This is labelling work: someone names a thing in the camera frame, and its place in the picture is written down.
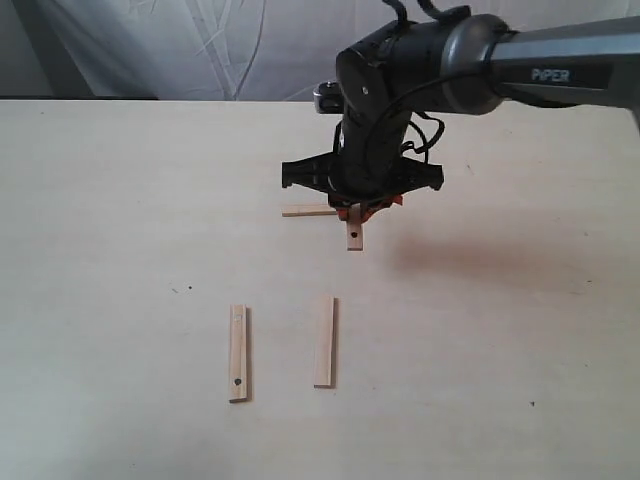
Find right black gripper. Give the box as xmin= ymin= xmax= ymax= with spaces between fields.
xmin=281 ymin=106 xmax=444 ymax=223

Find wood strip two dots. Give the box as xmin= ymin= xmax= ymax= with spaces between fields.
xmin=346 ymin=204 xmax=364 ymax=251

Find plain wood strip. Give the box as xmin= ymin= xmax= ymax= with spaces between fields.
xmin=313 ymin=296 xmax=338 ymax=389

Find wood strip with dot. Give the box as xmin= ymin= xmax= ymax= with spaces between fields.
xmin=228 ymin=304 xmax=251 ymax=404

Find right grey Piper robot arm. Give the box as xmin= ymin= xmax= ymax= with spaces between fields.
xmin=281 ymin=1 xmax=639 ymax=219

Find top horizontal wood strip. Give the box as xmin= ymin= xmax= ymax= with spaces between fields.
xmin=281 ymin=204 xmax=337 ymax=218

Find white wrinkled backdrop cloth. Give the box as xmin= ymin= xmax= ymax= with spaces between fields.
xmin=0 ymin=0 xmax=640 ymax=103

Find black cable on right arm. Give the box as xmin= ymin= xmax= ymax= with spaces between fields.
xmin=364 ymin=74 xmax=447 ymax=166

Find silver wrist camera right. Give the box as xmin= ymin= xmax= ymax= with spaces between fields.
xmin=313 ymin=81 xmax=345 ymax=115

